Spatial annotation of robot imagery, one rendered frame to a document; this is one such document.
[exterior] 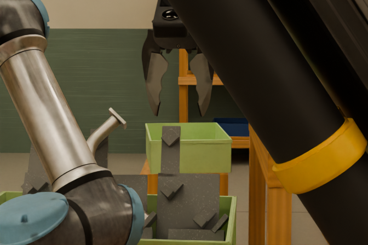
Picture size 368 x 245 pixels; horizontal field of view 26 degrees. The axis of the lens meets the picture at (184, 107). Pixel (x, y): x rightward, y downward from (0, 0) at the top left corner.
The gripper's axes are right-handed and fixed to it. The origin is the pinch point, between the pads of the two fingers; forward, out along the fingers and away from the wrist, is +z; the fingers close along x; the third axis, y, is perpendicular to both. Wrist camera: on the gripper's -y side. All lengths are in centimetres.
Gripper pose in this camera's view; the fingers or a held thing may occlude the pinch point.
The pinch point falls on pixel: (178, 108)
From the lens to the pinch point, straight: 114.8
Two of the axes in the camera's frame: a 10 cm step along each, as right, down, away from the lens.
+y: 0.5, -1.2, 9.9
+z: 0.0, 9.9, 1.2
